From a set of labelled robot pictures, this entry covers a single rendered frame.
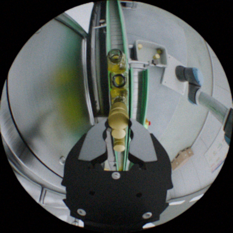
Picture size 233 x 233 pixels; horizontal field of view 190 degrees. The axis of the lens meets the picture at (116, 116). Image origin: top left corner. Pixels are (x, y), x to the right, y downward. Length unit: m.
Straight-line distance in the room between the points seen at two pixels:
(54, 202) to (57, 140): 0.16
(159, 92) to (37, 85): 0.66
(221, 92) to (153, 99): 3.40
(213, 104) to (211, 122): 3.34
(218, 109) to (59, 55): 0.59
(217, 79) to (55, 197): 4.03
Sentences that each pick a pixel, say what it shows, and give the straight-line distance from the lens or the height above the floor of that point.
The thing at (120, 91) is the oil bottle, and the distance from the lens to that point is 0.22.
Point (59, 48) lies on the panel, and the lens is 0.22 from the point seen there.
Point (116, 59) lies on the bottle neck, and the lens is 0.16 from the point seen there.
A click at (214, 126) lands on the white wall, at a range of 3.77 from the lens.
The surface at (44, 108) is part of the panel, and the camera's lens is 0.15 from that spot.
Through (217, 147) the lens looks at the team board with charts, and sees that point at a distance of 3.83.
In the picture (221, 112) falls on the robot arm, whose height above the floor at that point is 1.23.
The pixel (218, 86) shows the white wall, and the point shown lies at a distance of 3.77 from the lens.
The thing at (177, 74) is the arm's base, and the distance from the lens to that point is 0.67.
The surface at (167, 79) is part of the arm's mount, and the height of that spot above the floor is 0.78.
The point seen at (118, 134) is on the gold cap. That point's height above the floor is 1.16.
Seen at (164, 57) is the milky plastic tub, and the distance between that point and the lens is 0.60.
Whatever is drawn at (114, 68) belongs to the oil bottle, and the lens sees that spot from 0.21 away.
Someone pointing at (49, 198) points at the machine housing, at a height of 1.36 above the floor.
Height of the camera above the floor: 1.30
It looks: 61 degrees down
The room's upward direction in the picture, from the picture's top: 175 degrees counter-clockwise
